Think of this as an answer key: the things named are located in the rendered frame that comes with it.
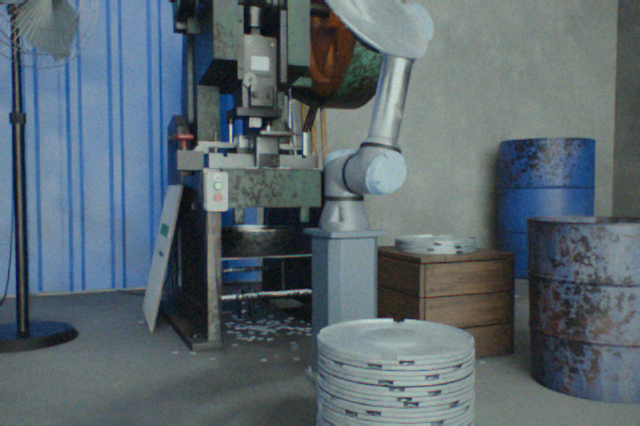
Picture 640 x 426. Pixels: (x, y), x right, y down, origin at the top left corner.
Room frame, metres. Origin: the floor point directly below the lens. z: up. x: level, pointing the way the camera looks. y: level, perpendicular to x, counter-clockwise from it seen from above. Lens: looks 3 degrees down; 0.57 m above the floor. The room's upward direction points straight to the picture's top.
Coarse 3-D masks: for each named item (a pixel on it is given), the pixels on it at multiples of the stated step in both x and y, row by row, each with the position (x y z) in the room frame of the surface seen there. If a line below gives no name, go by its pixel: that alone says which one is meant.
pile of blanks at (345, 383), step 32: (320, 352) 1.11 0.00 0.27; (320, 384) 1.10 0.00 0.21; (352, 384) 1.02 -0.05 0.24; (384, 384) 1.02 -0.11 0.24; (416, 384) 1.00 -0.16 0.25; (448, 384) 1.02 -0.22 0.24; (320, 416) 1.10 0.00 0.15; (352, 416) 1.04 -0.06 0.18; (384, 416) 1.00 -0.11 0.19; (416, 416) 1.00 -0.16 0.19; (448, 416) 1.02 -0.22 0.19
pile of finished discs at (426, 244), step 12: (396, 240) 2.18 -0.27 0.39; (408, 240) 2.18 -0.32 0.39; (420, 240) 2.17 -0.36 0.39; (432, 240) 2.14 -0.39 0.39; (444, 240) 2.14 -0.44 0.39; (456, 240) 2.16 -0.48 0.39; (468, 240) 2.18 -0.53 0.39; (408, 252) 2.11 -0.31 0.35; (420, 252) 2.07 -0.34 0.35; (432, 252) 2.06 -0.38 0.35; (444, 252) 2.05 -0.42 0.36; (456, 252) 2.07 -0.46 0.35; (468, 252) 2.09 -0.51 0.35
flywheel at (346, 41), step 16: (320, 0) 2.82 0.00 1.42; (336, 16) 2.60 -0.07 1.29; (320, 32) 2.82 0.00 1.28; (336, 32) 2.66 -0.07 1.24; (320, 48) 2.82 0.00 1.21; (352, 48) 2.44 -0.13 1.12; (320, 64) 2.82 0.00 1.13; (336, 64) 2.66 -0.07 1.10; (320, 80) 2.75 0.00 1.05; (336, 80) 2.57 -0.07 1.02
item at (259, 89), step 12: (252, 36) 2.44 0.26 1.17; (264, 36) 2.46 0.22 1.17; (252, 48) 2.44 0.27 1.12; (264, 48) 2.46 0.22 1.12; (276, 48) 2.48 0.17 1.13; (252, 60) 2.43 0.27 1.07; (264, 60) 2.45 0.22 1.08; (276, 60) 2.48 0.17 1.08; (252, 72) 2.44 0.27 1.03; (264, 72) 2.46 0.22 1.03; (276, 72) 2.48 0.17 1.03; (240, 84) 2.44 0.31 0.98; (252, 84) 2.42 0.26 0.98; (264, 84) 2.46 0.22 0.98; (276, 84) 2.48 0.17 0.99; (240, 96) 2.44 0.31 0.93; (252, 96) 2.40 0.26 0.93; (264, 96) 2.42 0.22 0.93; (276, 96) 2.48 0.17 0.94; (276, 108) 2.48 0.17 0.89
